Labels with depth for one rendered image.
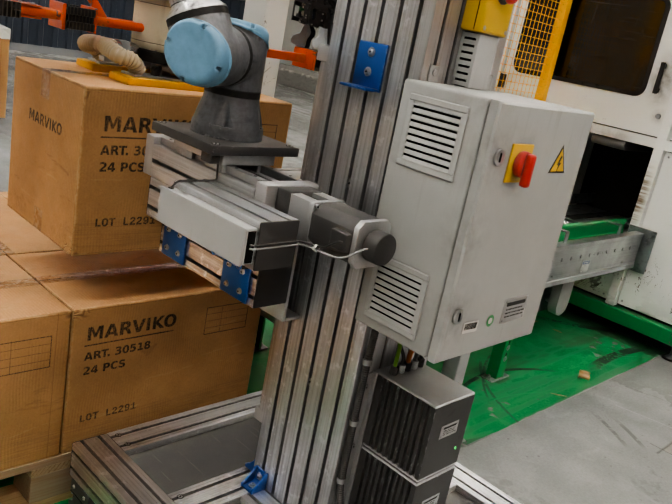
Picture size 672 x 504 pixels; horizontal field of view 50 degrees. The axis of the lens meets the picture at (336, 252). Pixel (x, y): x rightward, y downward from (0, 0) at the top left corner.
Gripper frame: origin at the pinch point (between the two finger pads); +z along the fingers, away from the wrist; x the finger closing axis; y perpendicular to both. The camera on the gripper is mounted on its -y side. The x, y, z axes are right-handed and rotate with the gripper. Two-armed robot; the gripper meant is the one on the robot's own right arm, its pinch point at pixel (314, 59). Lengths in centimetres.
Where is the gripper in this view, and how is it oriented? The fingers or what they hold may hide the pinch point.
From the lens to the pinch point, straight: 200.3
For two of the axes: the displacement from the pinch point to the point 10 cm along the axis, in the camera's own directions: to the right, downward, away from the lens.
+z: -1.9, 9.4, 2.8
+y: -7.2, 0.6, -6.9
